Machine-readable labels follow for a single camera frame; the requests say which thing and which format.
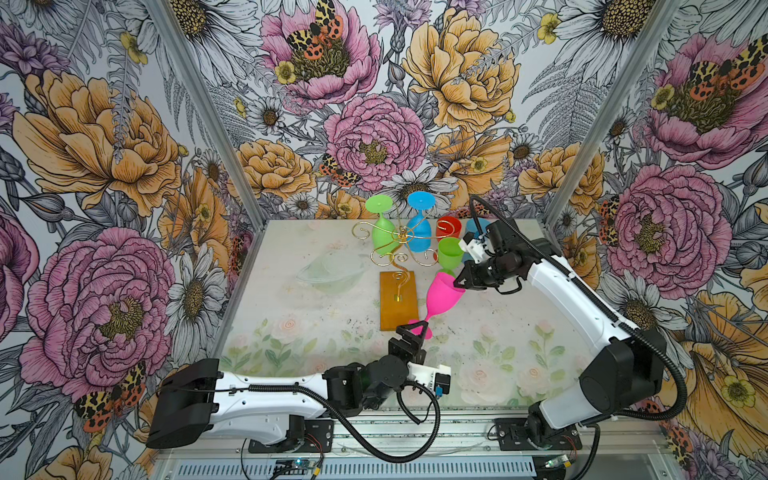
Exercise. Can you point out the green wine glass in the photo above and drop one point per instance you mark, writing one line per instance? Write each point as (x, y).
(384, 233)
(450, 253)

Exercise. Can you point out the green circuit board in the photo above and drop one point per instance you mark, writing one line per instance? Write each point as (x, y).
(296, 466)

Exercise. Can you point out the back blue wine glass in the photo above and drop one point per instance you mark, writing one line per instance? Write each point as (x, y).
(418, 229)

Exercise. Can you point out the gold wire glass rack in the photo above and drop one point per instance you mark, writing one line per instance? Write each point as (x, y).
(402, 254)

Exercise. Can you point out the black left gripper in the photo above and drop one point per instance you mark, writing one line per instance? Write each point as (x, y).
(410, 352)

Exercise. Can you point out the right aluminium corner post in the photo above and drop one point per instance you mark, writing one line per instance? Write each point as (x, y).
(651, 35)

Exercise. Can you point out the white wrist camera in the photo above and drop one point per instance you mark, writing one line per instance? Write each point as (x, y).
(473, 249)
(437, 379)

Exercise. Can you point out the left aluminium corner post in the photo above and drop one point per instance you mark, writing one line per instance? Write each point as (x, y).
(185, 62)

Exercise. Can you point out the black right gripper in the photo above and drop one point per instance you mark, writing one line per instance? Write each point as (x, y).
(469, 269)

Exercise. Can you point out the red wine glass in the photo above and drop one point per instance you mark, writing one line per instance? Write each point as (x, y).
(448, 226)

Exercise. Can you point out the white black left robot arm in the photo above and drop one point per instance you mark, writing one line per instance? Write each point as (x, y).
(202, 400)

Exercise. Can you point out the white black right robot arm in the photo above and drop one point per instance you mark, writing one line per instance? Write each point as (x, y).
(626, 366)

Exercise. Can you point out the wooden rack base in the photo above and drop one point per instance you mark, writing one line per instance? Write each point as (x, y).
(398, 299)

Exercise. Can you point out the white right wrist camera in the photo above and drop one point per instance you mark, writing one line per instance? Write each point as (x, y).
(473, 249)

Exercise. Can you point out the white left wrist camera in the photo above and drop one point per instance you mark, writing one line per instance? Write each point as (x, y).
(437, 379)

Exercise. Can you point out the aluminium corner post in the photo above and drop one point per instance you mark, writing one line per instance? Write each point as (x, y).
(651, 35)
(185, 62)

